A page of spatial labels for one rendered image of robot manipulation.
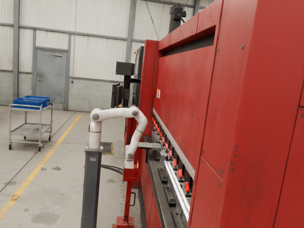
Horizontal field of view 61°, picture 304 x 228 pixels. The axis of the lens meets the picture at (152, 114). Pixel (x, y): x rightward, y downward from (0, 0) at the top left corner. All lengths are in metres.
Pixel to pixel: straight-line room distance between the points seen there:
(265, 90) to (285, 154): 0.16
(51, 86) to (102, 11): 3.26
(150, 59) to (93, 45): 6.23
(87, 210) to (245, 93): 2.63
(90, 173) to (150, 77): 1.70
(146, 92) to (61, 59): 6.52
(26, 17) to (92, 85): 3.21
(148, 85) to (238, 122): 3.26
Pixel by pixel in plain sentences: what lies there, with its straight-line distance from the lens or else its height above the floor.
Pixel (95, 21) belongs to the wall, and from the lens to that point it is 9.96.
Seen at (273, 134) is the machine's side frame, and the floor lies 1.78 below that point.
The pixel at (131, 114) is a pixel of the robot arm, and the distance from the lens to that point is 2.62.
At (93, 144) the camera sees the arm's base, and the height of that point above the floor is 1.06.
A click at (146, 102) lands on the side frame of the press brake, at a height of 1.40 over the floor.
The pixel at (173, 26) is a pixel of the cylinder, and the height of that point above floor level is 2.46.
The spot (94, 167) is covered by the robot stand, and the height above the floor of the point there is 0.82.
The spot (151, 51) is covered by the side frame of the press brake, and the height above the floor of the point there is 2.14.
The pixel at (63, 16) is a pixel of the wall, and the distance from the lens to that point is 10.13.
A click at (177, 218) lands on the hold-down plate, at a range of 1.92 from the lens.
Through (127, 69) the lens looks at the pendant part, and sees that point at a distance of 3.94.
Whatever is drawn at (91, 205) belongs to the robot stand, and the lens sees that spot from 3.01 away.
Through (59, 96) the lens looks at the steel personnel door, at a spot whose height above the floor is 0.53.
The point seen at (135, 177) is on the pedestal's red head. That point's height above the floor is 0.71.
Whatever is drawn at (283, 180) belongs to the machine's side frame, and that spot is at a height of 1.67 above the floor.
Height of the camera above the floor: 1.90
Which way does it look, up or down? 10 degrees down
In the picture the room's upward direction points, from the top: 6 degrees clockwise
